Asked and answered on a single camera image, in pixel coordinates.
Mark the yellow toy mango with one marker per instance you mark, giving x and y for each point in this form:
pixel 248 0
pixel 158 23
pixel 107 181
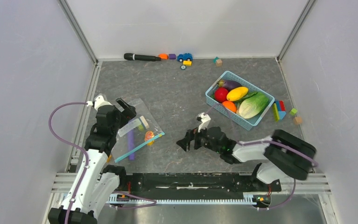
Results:
pixel 236 94

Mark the white cable duct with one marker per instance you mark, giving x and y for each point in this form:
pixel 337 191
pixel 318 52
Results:
pixel 245 200

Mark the red toy apple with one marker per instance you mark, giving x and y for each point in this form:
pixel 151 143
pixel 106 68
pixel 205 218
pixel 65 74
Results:
pixel 220 95

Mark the purple toy eggplant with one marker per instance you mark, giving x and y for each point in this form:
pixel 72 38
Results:
pixel 228 84

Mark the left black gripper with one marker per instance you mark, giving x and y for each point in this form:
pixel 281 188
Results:
pixel 129 112

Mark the purple toy block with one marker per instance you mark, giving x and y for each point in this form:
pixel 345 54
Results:
pixel 172 57

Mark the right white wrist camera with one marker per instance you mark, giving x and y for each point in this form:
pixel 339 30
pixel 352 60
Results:
pixel 204 120

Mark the green white toy block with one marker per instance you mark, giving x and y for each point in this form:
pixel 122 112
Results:
pixel 144 124

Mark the green toy cucumber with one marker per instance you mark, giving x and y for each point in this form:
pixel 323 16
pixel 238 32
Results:
pixel 248 95

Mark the green toy cabbage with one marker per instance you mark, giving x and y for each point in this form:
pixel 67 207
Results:
pixel 252 106

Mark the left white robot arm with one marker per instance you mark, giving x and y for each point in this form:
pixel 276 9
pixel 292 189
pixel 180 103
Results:
pixel 94 183

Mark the purple toy cylinder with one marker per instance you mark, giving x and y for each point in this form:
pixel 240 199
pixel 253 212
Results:
pixel 130 144

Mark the light blue plastic basket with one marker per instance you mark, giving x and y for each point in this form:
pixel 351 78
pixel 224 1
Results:
pixel 247 124

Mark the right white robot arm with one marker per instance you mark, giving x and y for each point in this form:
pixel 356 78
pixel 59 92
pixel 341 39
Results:
pixel 281 154

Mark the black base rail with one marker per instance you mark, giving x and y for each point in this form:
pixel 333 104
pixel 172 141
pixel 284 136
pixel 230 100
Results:
pixel 194 186

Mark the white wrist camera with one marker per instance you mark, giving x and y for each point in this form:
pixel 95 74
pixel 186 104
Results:
pixel 204 120
pixel 99 101

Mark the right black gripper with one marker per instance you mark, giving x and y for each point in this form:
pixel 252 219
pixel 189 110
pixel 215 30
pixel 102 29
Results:
pixel 190 135

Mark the blue toy car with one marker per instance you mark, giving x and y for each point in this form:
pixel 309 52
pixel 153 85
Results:
pixel 184 57

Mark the orange toy fruit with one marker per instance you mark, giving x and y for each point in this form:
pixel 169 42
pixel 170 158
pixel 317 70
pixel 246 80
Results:
pixel 230 106

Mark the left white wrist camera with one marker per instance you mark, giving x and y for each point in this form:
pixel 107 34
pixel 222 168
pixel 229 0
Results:
pixel 99 101

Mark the orange toy block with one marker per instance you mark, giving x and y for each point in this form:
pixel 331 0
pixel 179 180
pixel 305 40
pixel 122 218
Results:
pixel 163 56

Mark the wooden small cube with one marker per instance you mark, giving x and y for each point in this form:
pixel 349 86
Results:
pixel 297 120

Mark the teal and wood cubes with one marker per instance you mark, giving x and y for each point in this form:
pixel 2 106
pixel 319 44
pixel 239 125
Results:
pixel 217 61

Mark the orange yellow small toy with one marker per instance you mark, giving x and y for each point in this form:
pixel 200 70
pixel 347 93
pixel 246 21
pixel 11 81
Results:
pixel 149 138

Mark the green small cube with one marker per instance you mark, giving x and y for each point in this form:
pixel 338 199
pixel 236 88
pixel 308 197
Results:
pixel 293 111

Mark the black microphone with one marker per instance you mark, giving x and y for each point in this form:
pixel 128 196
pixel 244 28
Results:
pixel 137 57

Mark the yellow toy block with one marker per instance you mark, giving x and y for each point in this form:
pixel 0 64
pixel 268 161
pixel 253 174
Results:
pixel 187 63

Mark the multicolour block stack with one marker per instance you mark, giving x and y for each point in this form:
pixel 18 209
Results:
pixel 279 110

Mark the clear zip top bag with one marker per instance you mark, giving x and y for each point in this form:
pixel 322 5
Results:
pixel 120 151

